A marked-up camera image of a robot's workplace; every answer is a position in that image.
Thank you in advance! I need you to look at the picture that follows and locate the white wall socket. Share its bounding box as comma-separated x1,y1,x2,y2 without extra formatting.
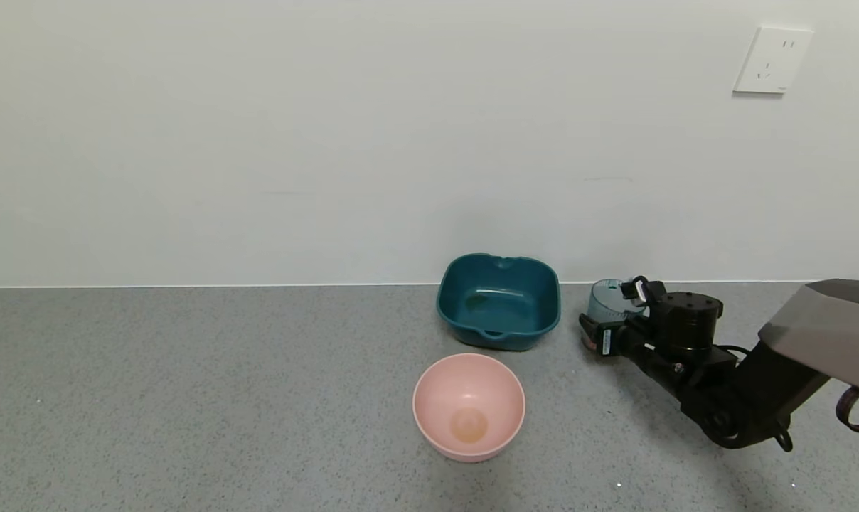
733,27,814,95

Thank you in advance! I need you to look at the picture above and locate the pink plastic bowl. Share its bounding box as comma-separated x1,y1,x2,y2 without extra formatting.
412,353,526,463

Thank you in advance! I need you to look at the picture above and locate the teal plastic tub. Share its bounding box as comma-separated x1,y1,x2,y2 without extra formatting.
436,254,562,352

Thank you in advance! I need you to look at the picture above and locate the translucent blue plastic cup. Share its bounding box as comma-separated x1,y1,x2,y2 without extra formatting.
581,279,647,355

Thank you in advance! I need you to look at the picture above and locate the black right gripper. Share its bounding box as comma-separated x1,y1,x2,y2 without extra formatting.
578,313,655,356

